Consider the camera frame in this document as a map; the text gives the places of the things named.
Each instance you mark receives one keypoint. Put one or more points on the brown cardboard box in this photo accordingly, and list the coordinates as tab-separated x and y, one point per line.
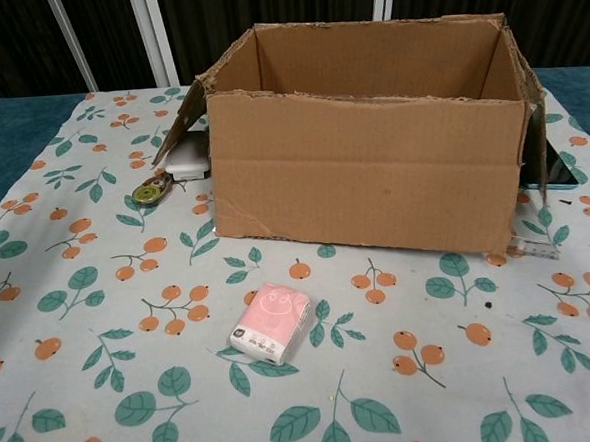
362	177

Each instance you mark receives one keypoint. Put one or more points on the pink tissue pack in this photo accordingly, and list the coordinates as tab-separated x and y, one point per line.
271	322

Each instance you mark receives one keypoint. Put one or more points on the white power adapter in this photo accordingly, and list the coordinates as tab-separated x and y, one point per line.
186	160

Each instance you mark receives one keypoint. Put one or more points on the correction tape dispenser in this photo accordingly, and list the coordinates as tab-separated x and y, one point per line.
148	192

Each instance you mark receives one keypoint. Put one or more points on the floral print tablecloth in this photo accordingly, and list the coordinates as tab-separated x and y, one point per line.
132	341

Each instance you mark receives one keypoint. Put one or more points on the clear plastic ruler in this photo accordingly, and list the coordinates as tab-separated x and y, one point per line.
539	250

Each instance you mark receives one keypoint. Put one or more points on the black screen smartphone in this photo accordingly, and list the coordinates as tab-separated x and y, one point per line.
565	172

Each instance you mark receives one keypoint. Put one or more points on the double white frame post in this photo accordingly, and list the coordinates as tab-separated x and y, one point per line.
156	39

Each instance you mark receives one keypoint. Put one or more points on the thin white frame post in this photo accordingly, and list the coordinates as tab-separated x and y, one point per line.
71	44

